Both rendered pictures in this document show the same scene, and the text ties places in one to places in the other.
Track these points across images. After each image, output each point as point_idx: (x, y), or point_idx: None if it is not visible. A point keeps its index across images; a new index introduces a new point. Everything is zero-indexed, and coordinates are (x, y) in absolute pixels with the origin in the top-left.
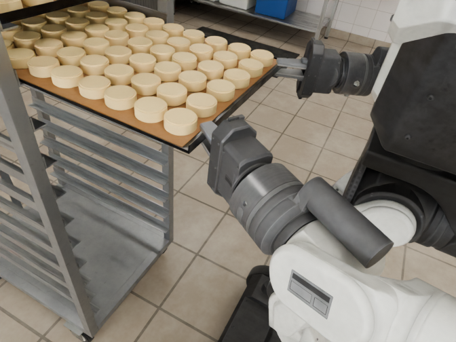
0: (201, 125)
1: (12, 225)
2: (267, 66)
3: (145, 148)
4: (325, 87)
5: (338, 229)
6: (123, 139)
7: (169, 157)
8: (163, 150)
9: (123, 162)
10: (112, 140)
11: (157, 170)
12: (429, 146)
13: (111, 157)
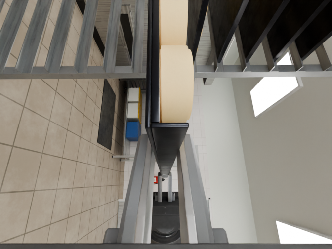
0: (190, 138)
1: None
2: None
3: (33, 50)
4: (153, 224)
5: None
6: (39, 28)
7: (27, 74)
8: (34, 67)
9: (8, 25)
10: (35, 17)
11: (6, 61)
12: None
13: (12, 14)
